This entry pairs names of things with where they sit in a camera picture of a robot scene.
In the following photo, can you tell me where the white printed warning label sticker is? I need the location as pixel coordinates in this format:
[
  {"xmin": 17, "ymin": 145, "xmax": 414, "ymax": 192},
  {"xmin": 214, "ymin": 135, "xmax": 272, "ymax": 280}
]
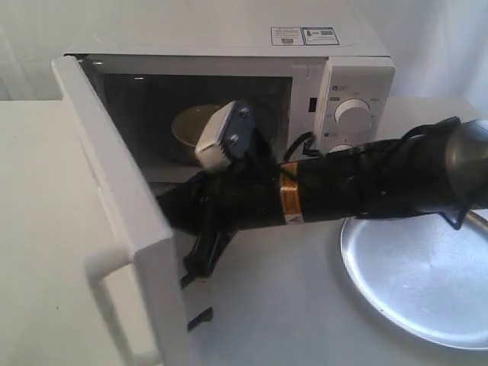
[{"xmin": 270, "ymin": 27, "xmax": 339, "ymax": 47}]

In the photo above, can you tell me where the white microwave oven body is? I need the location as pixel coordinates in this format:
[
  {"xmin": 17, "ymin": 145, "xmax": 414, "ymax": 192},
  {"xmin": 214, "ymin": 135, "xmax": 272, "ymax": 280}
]
[{"xmin": 64, "ymin": 26, "xmax": 395, "ymax": 183}]

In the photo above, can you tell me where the upper white control knob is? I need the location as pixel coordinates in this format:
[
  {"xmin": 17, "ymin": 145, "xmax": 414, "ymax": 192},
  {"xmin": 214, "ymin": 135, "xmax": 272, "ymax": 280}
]
[{"xmin": 335, "ymin": 98, "xmax": 372, "ymax": 132}]

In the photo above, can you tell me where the round steel tray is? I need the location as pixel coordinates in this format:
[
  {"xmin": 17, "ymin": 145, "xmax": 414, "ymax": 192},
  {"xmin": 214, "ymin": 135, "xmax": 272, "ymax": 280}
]
[{"xmin": 340, "ymin": 210, "xmax": 487, "ymax": 350}]

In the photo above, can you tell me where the cream ceramic bowl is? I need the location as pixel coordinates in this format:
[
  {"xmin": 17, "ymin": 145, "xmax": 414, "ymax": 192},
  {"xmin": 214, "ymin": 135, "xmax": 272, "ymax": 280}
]
[{"xmin": 172, "ymin": 104, "xmax": 221, "ymax": 148}]

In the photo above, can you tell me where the lower white control knob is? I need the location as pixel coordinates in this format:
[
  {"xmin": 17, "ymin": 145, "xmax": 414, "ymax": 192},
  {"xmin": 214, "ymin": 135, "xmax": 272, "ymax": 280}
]
[{"xmin": 329, "ymin": 144, "xmax": 353, "ymax": 153}]

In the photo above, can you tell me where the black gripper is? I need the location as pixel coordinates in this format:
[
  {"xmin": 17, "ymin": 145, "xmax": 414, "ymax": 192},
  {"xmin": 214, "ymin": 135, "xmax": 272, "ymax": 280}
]
[{"xmin": 156, "ymin": 100, "xmax": 285, "ymax": 289}]

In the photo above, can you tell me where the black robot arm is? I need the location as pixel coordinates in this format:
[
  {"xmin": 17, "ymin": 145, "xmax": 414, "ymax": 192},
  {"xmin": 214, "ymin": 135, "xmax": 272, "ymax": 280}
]
[{"xmin": 157, "ymin": 101, "xmax": 487, "ymax": 287}]

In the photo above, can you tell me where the white control knob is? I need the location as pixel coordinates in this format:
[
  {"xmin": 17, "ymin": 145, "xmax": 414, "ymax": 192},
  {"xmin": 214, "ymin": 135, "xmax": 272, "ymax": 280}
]
[
  {"xmin": 329, "ymin": 144, "xmax": 353, "ymax": 153},
  {"xmin": 335, "ymin": 98, "xmax": 372, "ymax": 132}
]

